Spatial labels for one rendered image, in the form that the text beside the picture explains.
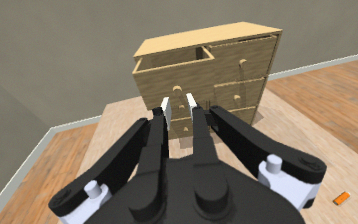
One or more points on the small wooden chest of drawers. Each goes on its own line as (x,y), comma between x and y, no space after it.
(210,36)

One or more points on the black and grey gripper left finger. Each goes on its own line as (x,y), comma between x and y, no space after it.
(78,200)

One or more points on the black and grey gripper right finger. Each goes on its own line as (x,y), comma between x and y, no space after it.
(292,173)

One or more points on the brown wooden drawer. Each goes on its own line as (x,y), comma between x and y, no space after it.
(248,92)
(183,110)
(175,81)
(180,128)
(229,57)
(245,114)

